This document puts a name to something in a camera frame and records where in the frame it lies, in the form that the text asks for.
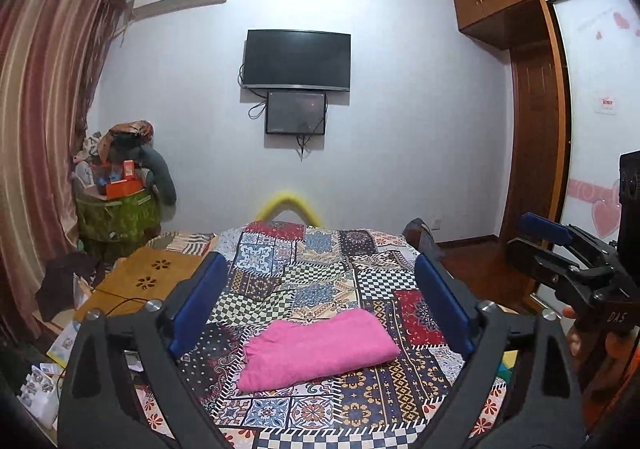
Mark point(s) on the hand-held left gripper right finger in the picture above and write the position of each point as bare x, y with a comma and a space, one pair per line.
445, 304

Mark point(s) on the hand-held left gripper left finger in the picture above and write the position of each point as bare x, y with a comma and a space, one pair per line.
200, 301

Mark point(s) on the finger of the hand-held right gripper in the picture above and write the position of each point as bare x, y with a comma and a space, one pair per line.
540, 261
545, 228

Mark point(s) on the pink small garment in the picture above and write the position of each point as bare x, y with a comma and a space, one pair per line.
315, 349

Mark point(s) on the person's right forearm orange sleeve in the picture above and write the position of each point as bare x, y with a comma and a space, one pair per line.
617, 399

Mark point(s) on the person's right hand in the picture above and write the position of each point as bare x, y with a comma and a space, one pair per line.
573, 336

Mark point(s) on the striped beige cloth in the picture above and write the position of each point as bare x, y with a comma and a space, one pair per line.
182, 243

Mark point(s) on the wooden bed table flower cutouts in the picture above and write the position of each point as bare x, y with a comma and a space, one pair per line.
145, 274

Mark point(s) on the dark cloth on bed corner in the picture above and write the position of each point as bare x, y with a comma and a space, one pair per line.
422, 236

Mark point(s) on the white wardrobe door pink hearts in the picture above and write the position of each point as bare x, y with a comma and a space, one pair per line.
595, 154

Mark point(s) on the green covered basket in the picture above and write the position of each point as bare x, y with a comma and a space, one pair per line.
117, 221

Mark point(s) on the patchwork patterned blanket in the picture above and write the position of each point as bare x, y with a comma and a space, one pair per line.
320, 269

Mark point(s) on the yellow foam arch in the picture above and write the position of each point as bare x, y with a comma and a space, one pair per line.
287, 201

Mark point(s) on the dark purple cloth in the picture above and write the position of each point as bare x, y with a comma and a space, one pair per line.
65, 281

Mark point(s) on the flat orange box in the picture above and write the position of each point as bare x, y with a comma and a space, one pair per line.
123, 188

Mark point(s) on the small red white sticker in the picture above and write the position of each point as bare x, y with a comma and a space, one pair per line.
607, 104

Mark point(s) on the yellow blue booklet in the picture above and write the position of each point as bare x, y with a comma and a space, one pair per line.
64, 343

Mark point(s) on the small upright orange box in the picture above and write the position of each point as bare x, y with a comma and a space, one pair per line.
129, 170

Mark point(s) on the brown patterned cloth bundle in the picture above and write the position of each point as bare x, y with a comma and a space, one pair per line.
127, 134

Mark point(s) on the white patterned box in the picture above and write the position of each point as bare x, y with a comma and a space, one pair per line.
39, 394

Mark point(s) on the small black monitor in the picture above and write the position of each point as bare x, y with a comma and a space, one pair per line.
296, 112

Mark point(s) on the striped red beige curtain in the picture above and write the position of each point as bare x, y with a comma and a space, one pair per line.
45, 119

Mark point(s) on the white wall socket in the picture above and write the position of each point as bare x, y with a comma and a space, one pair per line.
437, 223

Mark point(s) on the large black wall television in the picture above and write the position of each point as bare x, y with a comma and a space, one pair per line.
296, 60

